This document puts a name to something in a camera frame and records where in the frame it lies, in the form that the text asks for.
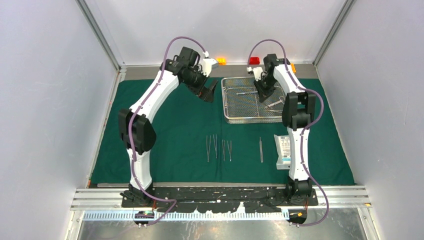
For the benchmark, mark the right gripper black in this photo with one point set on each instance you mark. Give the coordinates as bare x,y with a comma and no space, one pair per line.
263,93

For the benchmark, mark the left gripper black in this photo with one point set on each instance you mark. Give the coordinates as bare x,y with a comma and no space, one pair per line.
209,97

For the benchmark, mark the steel scalpel handle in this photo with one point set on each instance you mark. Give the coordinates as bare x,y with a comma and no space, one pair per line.
261,150
246,93

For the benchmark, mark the metal mesh tray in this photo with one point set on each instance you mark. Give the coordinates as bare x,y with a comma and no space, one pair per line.
247,109

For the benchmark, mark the long steel forceps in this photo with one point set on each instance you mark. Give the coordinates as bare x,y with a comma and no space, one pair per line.
208,147

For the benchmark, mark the steel spatula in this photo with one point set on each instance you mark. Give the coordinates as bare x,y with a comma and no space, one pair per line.
215,141

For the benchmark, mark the green surgical cloth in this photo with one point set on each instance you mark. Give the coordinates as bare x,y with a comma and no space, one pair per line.
179,154

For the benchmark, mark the white paper packet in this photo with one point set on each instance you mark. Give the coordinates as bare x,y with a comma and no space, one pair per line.
283,148

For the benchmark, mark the thin steel tweezers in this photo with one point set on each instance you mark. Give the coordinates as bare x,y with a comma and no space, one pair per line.
229,147

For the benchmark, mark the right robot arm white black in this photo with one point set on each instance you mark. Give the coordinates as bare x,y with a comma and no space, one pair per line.
297,114

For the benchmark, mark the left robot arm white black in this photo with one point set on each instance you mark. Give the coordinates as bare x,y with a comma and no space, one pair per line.
135,124

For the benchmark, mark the red toy brick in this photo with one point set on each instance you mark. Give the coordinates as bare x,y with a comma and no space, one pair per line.
254,60

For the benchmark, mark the orange toy brick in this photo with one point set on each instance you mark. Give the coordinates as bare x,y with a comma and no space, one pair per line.
221,61

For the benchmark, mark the yellow toy block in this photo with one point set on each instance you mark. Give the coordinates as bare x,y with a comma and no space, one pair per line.
293,68

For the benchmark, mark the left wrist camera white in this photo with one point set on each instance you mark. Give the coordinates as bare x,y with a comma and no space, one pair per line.
207,65

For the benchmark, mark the aluminium frame rail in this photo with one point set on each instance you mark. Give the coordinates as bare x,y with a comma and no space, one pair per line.
353,196

